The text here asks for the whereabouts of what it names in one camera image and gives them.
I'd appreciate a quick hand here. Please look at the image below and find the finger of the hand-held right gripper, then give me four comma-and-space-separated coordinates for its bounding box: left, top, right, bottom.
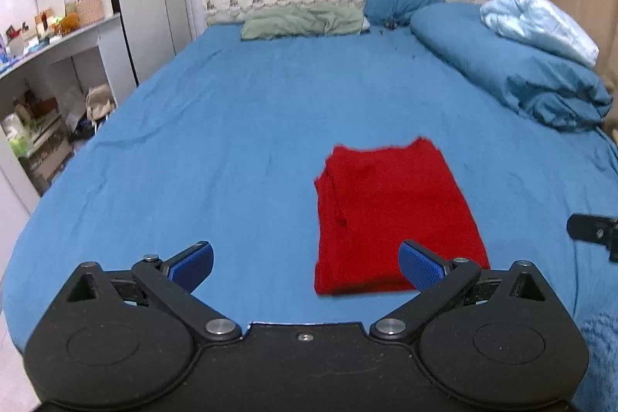
567, 213, 618, 263

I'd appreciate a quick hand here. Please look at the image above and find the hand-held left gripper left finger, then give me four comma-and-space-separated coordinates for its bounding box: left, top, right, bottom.
64, 241, 242, 342

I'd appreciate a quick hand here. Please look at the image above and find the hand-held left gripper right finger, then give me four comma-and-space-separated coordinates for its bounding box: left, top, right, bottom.
369, 239, 556, 344

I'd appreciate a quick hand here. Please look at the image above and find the red sweater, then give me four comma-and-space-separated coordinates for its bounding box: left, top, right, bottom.
314, 137, 491, 296

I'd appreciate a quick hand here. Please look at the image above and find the blue fluffy rug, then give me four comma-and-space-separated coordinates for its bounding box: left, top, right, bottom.
574, 310, 618, 412

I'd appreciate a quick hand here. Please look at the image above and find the bed with blue sheet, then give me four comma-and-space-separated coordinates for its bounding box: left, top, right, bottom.
2, 23, 618, 352

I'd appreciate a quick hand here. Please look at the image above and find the beige cloth bag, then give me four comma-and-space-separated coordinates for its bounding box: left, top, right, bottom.
86, 85, 117, 118

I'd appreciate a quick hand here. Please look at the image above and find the blue duvet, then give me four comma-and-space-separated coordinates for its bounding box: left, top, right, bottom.
409, 2, 614, 133

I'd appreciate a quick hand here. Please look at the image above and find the light blue blanket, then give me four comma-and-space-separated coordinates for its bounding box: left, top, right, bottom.
479, 0, 600, 68

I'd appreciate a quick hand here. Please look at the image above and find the green tissue packet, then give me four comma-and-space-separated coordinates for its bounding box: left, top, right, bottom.
2, 113, 32, 157

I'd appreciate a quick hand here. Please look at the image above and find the white shelf desk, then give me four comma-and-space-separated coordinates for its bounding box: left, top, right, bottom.
0, 12, 138, 198

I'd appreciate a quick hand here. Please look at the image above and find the green pillow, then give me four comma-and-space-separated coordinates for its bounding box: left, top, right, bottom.
240, 2, 370, 41

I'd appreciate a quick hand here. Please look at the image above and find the woven basket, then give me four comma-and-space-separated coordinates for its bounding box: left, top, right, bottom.
76, 0, 104, 27

